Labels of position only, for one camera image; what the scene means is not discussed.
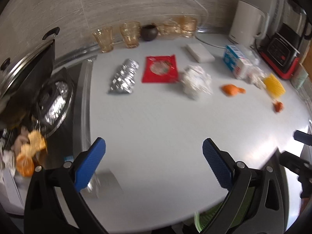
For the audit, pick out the white ceramic cup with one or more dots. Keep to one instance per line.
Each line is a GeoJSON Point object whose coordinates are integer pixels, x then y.
{"type": "Point", "coordinates": [299, 77]}

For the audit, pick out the white sponge block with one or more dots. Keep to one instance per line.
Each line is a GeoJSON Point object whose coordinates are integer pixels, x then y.
{"type": "Point", "coordinates": [200, 53]}

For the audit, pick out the large orange peel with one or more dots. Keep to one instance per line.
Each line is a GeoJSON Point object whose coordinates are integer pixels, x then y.
{"type": "Point", "coordinates": [232, 90]}

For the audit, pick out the red black blender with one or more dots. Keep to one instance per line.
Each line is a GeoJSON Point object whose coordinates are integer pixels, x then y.
{"type": "Point", "coordinates": [282, 51]}

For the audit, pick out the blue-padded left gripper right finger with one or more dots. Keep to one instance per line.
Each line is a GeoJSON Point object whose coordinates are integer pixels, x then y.
{"type": "Point", "coordinates": [231, 177]}

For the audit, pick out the crumpled white tissue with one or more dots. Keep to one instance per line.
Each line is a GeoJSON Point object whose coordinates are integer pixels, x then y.
{"type": "Point", "coordinates": [255, 76]}

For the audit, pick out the food scraps in sink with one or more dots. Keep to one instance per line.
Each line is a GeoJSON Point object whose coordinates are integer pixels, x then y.
{"type": "Point", "coordinates": [19, 157]}

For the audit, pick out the small orange peel piece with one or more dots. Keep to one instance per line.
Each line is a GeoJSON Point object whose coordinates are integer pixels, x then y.
{"type": "Point", "coordinates": [278, 106]}

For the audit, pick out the white electric kettle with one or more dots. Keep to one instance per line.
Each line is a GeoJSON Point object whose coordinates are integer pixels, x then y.
{"type": "Point", "coordinates": [249, 24]}

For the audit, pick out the silver blister pack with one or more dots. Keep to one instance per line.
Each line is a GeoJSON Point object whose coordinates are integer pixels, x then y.
{"type": "Point", "coordinates": [123, 80]}

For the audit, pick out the amber glass mug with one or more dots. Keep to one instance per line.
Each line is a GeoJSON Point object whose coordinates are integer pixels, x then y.
{"type": "Point", "coordinates": [169, 29]}

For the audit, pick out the green perforated trash basket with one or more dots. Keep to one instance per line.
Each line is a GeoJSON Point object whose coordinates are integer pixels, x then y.
{"type": "Point", "coordinates": [208, 217]}

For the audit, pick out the yellow foam fruit net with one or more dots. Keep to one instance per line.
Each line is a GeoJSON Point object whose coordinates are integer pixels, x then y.
{"type": "Point", "coordinates": [273, 86]}

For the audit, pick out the blue white milk carton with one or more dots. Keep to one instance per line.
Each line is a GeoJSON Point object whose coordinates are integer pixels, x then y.
{"type": "Point", "coordinates": [237, 62]}

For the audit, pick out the black pan with lid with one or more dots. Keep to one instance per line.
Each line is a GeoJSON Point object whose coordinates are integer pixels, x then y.
{"type": "Point", "coordinates": [23, 78]}

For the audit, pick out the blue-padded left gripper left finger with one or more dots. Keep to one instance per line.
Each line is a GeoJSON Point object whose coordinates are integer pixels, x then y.
{"type": "Point", "coordinates": [75, 178]}

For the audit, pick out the red snack packet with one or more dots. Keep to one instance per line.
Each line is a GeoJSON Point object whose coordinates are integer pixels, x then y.
{"type": "Point", "coordinates": [160, 69]}

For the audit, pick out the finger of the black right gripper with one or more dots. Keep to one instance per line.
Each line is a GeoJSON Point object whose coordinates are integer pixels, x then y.
{"type": "Point", "coordinates": [302, 137]}
{"type": "Point", "coordinates": [300, 167]}

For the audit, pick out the dark brown small pot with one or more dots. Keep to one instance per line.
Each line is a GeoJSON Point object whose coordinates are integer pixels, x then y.
{"type": "Point", "coordinates": [149, 32]}

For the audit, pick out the amber ribbed glass cup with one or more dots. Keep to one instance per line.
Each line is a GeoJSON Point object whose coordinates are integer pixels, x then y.
{"type": "Point", "coordinates": [187, 26]}

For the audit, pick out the crumpled white paper ball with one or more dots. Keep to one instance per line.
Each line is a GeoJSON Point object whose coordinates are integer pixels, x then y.
{"type": "Point", "coordinates": [196, 82]}

